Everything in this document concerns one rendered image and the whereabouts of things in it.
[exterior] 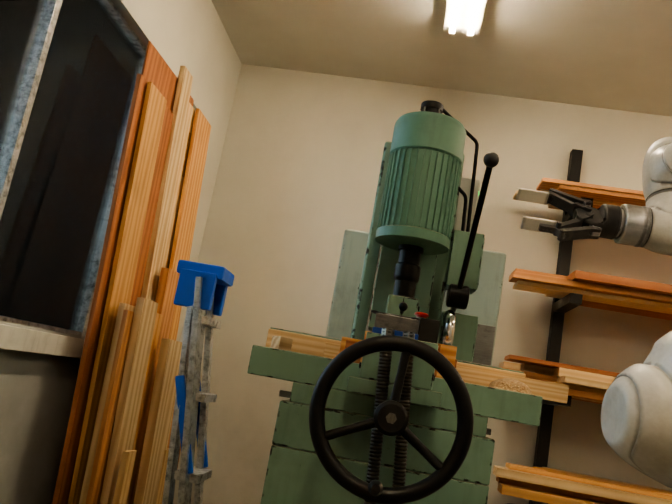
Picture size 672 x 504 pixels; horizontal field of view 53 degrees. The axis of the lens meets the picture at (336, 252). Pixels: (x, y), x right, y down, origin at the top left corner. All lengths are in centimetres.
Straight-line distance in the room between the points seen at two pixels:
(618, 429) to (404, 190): 77
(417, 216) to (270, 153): 270
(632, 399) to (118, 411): 203
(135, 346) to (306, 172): 183
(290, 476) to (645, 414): 72
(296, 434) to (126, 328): 135
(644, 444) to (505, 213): 312
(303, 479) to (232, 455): 256
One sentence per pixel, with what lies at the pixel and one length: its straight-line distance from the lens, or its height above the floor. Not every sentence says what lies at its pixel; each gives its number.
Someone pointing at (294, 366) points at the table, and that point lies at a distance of 142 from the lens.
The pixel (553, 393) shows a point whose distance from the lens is 162.
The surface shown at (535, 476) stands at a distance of 343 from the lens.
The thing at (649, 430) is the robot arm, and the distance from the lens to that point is 99.
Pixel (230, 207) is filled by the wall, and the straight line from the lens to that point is 412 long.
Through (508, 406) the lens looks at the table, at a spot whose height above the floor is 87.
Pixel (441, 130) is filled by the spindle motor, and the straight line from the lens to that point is 161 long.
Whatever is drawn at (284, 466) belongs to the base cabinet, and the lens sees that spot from 142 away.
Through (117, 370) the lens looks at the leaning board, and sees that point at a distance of 265.
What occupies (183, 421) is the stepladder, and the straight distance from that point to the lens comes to 222.
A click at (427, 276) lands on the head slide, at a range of 169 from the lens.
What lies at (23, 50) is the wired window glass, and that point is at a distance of 252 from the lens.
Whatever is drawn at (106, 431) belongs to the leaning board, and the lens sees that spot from 266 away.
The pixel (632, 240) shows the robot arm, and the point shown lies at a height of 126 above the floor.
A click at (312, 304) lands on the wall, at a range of 391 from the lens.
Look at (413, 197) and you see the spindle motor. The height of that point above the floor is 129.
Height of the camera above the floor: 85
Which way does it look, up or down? 11 degrees up
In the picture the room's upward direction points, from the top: 10 degrees clockwise
